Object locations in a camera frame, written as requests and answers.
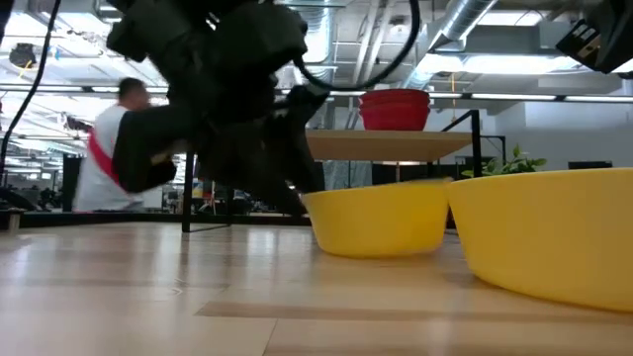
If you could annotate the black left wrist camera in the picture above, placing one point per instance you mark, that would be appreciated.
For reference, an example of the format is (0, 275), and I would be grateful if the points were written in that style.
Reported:
(143, 153)

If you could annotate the long ceiling light strip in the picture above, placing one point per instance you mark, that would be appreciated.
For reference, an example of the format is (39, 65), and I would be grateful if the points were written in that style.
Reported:
(514, 97)

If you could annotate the person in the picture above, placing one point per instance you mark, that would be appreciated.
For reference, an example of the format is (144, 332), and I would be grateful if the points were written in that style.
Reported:
(99, 163)

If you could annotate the black metal table frame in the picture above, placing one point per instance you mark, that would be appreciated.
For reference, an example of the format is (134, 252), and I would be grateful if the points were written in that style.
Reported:
(99, 219)

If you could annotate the black monitor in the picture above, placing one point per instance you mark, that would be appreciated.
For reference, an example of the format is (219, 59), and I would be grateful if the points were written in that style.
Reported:
(588, 165)

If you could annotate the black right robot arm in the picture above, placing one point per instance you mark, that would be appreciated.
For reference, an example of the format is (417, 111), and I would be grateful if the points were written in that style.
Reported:
(613, 34)

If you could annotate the red floral-print mini bowl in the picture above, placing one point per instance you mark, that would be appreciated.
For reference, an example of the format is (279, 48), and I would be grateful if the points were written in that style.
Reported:
(394, 121)
(394, 93)
(394, 102)

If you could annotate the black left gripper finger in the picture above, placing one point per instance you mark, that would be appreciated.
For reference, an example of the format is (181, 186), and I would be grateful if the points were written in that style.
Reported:
(306, 158)
(247, 163)

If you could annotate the yellow plastic mini bowl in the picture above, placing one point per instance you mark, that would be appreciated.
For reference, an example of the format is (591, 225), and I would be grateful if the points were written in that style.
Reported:
(544, 237)
(381, 222)

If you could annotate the silver ventilation duct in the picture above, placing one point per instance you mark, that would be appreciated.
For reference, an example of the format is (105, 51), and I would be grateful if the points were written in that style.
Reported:
(465, 20)

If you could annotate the small green artificial plant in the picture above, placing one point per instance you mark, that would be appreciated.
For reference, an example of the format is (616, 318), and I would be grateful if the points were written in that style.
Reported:
(514, 165)

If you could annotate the black ceiling lamp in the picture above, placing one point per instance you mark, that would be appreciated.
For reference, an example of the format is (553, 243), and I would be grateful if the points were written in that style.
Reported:
(22, 55)

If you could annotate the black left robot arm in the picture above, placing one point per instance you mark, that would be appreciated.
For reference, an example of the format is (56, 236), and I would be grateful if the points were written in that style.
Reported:
(148, 29)

